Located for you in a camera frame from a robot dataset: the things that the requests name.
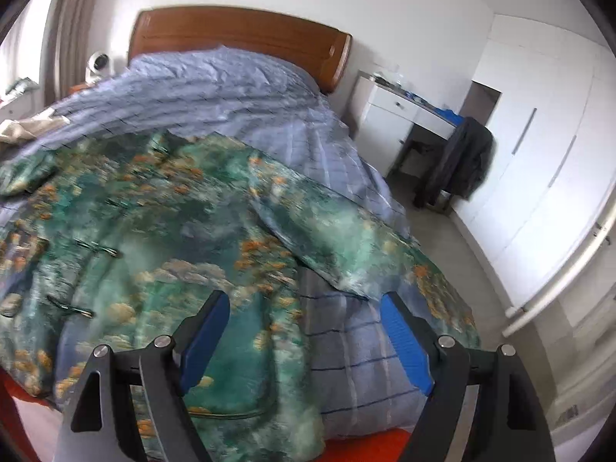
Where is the green floral patterned garment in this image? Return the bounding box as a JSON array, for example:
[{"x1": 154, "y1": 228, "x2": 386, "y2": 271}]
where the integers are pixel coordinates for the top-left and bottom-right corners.
[{"x1": 1, "y1": 131, "x2": 480, "y2": 461}]

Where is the blue checked bed cover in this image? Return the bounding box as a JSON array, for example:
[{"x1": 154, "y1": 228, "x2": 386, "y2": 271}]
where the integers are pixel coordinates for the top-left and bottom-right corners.
[{"x1": 2, "y1": 47, "x2": 425, "y2": 438}]

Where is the white wardrobe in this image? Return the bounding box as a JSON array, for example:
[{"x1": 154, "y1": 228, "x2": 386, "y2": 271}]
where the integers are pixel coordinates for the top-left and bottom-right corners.
[{"x1": 454, "y1": 15, "x2": 615, "y2": 313}]

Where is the beige cloth on bed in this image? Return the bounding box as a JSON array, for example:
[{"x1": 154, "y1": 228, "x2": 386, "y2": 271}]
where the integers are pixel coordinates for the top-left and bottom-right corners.
[{"x1": 0, "y1": 107, "x2": 70, "y2": 145}]

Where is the white bedside desk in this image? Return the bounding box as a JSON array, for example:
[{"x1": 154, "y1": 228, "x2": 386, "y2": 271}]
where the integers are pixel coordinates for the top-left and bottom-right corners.
[{"x1": 346, "y1": 71, "x2": 455, "y2": 177}]

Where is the white side cabinet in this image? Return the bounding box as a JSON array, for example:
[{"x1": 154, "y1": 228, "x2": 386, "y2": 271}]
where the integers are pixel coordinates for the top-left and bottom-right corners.
[{"x1": 0, "y1": 77, "x2": 41, "y2": 121}]

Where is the beige curtain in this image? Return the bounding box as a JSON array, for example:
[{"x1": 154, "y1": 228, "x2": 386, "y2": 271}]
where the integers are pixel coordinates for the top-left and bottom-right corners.
[{"x1": 40, "y1": 0, "x2": 96, "y2": 105}]

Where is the brown wooden headboard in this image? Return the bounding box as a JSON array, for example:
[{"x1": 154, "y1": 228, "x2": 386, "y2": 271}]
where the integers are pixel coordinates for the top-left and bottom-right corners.
[{"x1": 127, "y1": 5, "x2": 353, "y2": 94}]

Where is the white pipe rail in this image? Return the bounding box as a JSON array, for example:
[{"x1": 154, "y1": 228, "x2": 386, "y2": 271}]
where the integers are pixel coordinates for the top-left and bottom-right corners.
[{"x1": 501, "y1": 190, "x2": 615, "y2": 338}]

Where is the white round camera device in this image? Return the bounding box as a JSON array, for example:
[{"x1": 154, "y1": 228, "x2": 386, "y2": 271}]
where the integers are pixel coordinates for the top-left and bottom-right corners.
[{"x1": 85, "y1": 51, "x2": 110, "y2": 85}]

